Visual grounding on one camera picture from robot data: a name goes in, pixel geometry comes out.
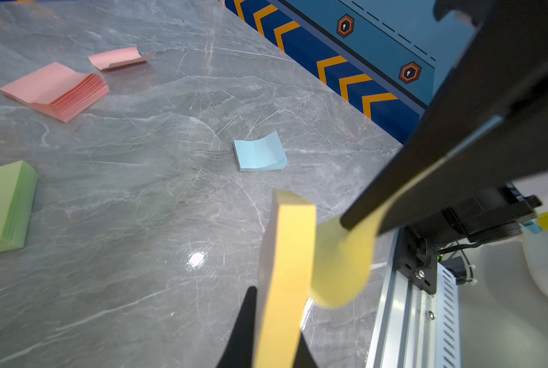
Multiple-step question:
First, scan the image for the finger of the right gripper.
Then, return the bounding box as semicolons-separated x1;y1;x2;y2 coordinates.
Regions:
340;1;548;234

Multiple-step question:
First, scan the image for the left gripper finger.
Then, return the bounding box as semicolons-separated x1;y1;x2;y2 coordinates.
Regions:
216;286;318;368

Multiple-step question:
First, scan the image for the torn yellow page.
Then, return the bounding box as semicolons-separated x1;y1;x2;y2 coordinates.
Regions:
309;157;446;309

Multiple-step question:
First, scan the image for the blue curved memo pad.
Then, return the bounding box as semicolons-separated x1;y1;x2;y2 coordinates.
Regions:
233;131;288;172

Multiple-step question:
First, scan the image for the torn pink page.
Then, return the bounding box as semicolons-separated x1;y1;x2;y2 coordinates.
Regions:
88;47;156;71

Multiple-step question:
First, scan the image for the pink memo pad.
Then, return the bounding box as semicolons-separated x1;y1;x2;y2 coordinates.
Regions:
0;62;110;124

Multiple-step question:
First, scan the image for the small yellow memo pad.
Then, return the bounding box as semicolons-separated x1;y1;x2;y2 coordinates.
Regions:
252;190;316;367

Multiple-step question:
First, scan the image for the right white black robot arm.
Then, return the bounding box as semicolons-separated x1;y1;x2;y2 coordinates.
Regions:
339;1;548;241

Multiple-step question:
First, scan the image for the large green memo pad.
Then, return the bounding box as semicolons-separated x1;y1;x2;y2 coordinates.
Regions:
0;161;39;253

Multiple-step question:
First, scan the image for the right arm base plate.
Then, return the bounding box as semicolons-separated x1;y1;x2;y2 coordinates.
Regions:
393;226;437;295

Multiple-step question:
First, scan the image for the aluminium front rail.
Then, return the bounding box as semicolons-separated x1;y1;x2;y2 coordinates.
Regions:
366;230;462;367

